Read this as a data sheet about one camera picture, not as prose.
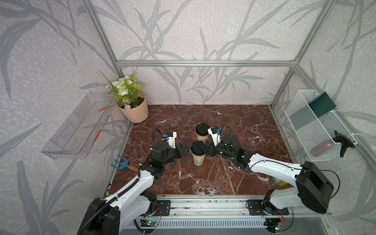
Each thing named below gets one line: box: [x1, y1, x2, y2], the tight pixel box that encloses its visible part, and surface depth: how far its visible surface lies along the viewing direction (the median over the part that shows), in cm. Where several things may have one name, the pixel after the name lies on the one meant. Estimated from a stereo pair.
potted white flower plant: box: [105, 73, 149, 124], surface depth 94 cm
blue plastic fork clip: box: [110, 154, 130, 170], surface depth 91 cm
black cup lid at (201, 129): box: [195, 122, 210, 137], surface depth 86 cm
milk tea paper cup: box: [195, 122, 211, 143], surface depth 86 cm
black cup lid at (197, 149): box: [190, 141, 207, 157], surface depth 77 cm
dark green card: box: [308, 91, 337, 118], surface depth 73 cm
